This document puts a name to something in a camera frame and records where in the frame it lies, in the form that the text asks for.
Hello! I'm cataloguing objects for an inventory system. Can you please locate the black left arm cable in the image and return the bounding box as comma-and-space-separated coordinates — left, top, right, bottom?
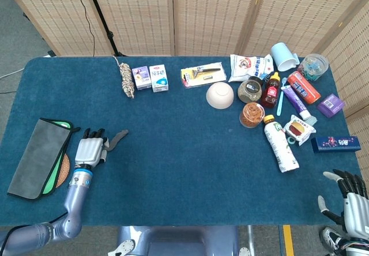
0, 212, 69, 239

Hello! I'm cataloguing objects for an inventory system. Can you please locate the white floor cable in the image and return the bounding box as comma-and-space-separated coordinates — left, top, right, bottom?
0, 67, 25, 80

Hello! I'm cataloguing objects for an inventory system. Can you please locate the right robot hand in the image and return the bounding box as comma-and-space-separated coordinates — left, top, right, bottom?
318, 168, 369, 239

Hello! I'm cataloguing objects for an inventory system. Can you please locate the purple milk carton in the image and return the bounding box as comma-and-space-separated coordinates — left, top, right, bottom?
131, 66, 152, 91

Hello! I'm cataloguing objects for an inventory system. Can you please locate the grey green folded pouch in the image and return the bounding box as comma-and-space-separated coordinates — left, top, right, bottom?
7, 117, 81, 201

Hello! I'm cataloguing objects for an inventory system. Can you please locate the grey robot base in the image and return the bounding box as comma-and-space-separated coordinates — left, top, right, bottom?
108, 225, 251, 256

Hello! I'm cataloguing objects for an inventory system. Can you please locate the packaged bread snack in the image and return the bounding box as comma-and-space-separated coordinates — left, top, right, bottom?
283, 114, 317, 146

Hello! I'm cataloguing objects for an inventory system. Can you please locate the beige upturned bowl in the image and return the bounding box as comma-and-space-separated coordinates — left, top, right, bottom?
205, 81, 235, 110

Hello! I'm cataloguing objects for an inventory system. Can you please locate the light blue toothbrush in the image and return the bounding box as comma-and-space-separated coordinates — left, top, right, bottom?
276, 77, 288, 117

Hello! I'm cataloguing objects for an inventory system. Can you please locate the white snack bag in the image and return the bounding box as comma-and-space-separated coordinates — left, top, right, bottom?
228, 54, 274, 83

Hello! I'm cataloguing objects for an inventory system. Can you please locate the braided rope bundle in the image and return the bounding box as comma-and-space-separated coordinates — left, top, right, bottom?
112, 55, 135, 99

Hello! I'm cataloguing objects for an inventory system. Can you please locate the black tripod stand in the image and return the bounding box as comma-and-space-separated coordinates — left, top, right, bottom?
83, 0, 127, 57

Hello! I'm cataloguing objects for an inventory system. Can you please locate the light blue mug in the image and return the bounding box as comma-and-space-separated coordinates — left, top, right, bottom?
270, 42, 300, 72

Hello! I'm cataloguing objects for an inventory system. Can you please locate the black hanging cable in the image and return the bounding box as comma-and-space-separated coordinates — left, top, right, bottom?
74, 0, 96, 57

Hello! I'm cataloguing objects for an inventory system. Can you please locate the purple toothpaste tube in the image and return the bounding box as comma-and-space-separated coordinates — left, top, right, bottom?
281, 85, 318, 125

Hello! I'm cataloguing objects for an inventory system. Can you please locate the brown sauce bottle yellow cap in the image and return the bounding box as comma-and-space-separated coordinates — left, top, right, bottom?
261, 71, 281, 109

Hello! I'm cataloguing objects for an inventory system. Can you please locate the white blue milk carton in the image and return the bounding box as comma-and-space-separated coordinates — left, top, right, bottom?
149, 64, 170, 93

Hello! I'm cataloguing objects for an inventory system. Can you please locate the purple small box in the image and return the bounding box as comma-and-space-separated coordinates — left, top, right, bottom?
317, 93, 346, 119

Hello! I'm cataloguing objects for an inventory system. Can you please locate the white drink bottle yellow cap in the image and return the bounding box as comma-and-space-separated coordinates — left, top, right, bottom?
262, 114, 300, 174

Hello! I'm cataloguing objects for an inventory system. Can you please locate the glass spice jar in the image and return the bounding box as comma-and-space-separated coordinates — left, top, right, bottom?
237, 76, 263, 104

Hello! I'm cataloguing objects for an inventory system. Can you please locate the dark blue long box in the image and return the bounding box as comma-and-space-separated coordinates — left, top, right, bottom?
310, 135, 362, 154

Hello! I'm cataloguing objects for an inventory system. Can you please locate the red orange tube can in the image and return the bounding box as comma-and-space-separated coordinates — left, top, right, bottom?
287, 70, 322, 105

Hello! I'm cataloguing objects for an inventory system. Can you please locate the blue table cloth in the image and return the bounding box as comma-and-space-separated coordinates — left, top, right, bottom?
0, 55, 363, 228

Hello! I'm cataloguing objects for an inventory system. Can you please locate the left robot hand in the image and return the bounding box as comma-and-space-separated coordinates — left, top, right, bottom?
74, 127, 110, 170

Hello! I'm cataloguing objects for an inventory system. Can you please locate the grey putty strip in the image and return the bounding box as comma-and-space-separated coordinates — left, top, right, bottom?
105, 129, 130, 153

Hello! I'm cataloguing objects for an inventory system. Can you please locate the razor on yellow card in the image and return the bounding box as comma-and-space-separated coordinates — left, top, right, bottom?
180, 62, 227, 89

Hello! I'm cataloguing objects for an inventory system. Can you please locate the clear jar of clips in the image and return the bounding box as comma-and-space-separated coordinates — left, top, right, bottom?
297, 53, 329, 82

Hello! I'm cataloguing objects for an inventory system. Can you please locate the black white sneaker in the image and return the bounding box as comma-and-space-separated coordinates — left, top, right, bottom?
319, 226, 345, 253

